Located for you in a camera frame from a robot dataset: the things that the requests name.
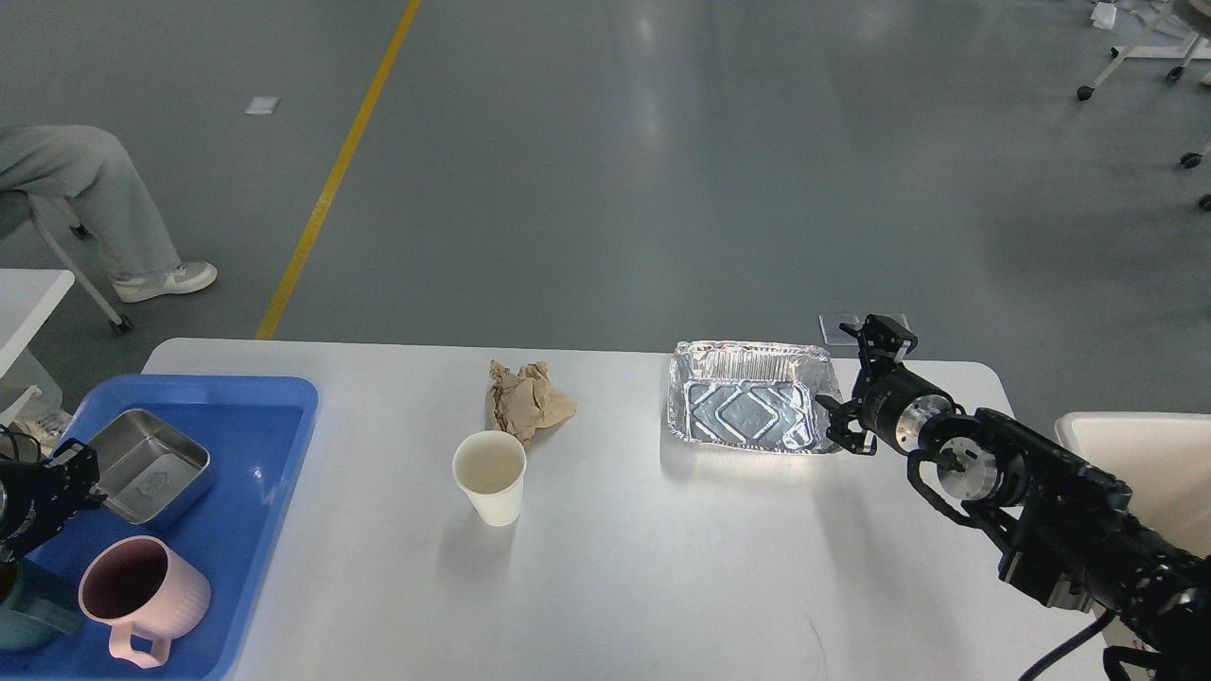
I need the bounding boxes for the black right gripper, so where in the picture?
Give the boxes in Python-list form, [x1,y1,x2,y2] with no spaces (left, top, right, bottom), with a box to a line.
[815,315,955,456]

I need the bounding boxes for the black wheeled chair base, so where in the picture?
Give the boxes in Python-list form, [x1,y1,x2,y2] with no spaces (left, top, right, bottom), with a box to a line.
[1180,137,1211,210]

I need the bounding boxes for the person in white clothes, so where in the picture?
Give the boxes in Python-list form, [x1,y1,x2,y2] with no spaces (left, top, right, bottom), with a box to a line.
[1,125,218,305]

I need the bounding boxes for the crumpled brown paper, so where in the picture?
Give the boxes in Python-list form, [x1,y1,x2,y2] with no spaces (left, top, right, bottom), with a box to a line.
[484,360,578,447]

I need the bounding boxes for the white wheeled cart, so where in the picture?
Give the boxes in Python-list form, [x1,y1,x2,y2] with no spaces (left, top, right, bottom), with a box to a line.
[1074,1,1210,102]

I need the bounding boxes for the aluminium foil tray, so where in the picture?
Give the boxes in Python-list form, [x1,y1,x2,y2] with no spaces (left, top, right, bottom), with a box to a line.
[666,341,842,454]

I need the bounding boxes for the blue plastic tray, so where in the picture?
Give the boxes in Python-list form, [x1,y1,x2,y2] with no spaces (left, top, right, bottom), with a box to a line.
[1,374,318,680]

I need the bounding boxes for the pink plastic mug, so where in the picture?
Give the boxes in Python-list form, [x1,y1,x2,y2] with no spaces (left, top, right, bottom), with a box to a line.
[78,536,212,670]

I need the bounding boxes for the white bin right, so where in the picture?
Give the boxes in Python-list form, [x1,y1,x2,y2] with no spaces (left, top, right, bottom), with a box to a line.
[1055,412,1210,557]

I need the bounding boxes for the stainless steel rectangular tray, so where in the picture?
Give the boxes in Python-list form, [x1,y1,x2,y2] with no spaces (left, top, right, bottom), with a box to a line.
[88,410,217,531]

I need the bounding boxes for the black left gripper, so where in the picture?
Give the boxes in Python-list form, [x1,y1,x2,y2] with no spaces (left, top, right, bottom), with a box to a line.
[1,439,107,563]

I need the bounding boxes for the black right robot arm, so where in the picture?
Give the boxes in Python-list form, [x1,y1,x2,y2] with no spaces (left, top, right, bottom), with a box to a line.
[817,314,1210,680]

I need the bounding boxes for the white paper cup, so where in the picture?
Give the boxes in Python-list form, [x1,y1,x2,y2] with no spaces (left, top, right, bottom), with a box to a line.
[450,430,528,530]

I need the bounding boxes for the teal mug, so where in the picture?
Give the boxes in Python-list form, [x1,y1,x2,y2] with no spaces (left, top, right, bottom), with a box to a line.
[1,560,85,652]

